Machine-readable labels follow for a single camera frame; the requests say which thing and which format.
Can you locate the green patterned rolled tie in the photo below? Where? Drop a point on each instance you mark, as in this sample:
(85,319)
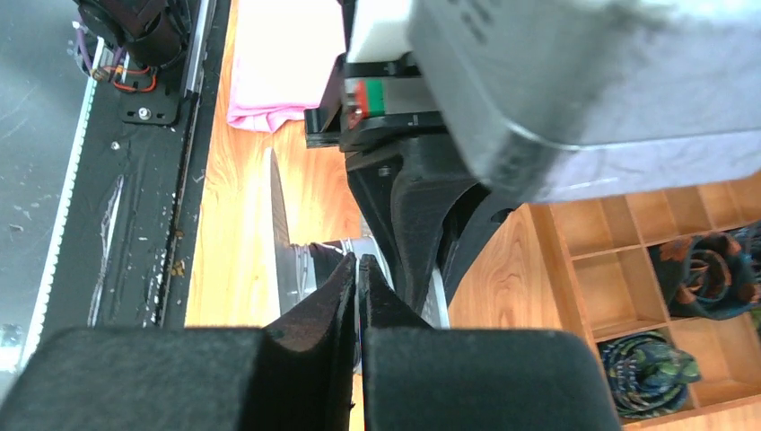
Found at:
(647,376)

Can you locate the wooden divided tray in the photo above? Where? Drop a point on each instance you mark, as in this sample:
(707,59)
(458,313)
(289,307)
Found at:
(597,256)

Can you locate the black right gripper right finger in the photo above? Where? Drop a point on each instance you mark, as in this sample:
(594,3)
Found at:
(417,377)

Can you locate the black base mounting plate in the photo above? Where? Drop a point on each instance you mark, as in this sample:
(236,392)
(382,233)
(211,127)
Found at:
(122,246)

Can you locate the aluminium frame rail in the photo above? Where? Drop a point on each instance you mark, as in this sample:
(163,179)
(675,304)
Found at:
(44,56)

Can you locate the grey perforated cable spool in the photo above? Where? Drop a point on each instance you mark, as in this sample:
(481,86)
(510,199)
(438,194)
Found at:
(285,250)

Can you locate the pink folded cloth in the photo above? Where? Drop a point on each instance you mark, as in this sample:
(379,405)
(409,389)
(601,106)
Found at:
(283,56)

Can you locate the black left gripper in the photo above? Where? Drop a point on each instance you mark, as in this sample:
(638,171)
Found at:
(404,173)

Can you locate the orange black rolled tie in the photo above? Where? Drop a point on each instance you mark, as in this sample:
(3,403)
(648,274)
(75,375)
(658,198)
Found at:
(715,276)

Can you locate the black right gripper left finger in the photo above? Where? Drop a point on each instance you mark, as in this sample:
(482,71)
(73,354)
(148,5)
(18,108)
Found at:
(192,379)

